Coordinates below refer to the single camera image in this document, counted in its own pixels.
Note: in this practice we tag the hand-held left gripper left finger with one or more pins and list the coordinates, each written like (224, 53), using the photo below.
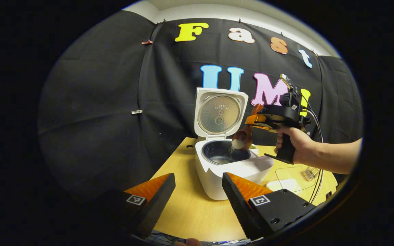
(156, 210)

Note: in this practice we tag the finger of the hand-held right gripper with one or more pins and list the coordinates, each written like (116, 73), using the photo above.
(258, 120)

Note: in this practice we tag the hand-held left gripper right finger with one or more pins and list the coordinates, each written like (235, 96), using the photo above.
(239, 210)

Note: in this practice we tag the brown wooden spoon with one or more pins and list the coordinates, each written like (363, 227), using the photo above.
(246, 135)

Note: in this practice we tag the white rice cooker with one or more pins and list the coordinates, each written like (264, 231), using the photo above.
(214, 181)

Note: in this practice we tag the white cloth tag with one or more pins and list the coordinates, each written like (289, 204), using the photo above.
(136, 112)

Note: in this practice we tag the black backdrop cloth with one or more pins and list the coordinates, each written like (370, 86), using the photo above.
(91, 119)

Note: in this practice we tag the pink cloth clip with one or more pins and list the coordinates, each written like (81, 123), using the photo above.
(147, 42)

